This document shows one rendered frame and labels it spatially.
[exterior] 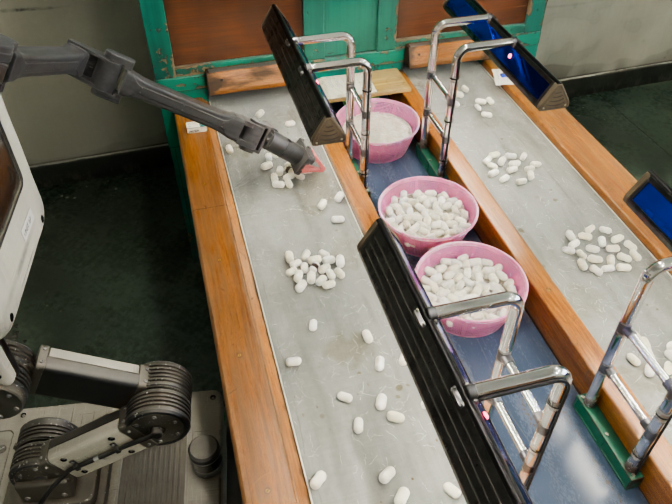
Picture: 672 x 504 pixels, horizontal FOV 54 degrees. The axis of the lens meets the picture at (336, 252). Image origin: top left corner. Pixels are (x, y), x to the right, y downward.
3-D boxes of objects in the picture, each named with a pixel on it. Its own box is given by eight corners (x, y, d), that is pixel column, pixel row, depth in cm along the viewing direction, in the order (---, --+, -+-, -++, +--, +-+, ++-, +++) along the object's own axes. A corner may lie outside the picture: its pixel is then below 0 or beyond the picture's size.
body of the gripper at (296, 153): (305, 139, 187) (285, 127, 182) (314, 159, 179) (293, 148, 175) (291, 156, 189) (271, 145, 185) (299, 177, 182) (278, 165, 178)
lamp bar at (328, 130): (312, 147, 148) (311, 119, 143) (261, 29, 191) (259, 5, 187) (346, 142, 149) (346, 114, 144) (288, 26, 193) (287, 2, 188)
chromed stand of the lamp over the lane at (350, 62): (306, 213, 188) (301, 69, 157) (291, 173, 202) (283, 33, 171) (370, 202, 191) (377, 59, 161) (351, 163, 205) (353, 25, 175)
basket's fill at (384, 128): (352, 168, 202) (352, 153, 198) (333, 129, 218) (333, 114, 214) (421, 157, 206) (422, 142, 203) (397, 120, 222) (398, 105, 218)
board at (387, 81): (315, 105, 213) (315, 102, 213) (304, 83, 224) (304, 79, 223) (411, 91, 220) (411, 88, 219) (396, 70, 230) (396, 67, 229)
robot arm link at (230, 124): (90, 94, 155) (106, 51, 151) (90, 88, 159) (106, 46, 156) (254, 158, 175) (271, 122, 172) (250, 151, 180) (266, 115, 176)
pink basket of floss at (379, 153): (392, 179, 199) (394, 153, 193) (318, 152, 210) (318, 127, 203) (431, 138, 216) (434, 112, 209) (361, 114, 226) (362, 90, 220)
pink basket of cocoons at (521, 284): (434, 359, 150) (439, 332, 144) (396, 278, 169) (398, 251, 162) (540, 335, 155) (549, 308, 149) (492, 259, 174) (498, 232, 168)
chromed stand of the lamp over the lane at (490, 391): (430, 546, 120) (463, 406, 89) (394, 449, 134) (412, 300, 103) (525, 519, 123) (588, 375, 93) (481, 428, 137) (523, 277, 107)
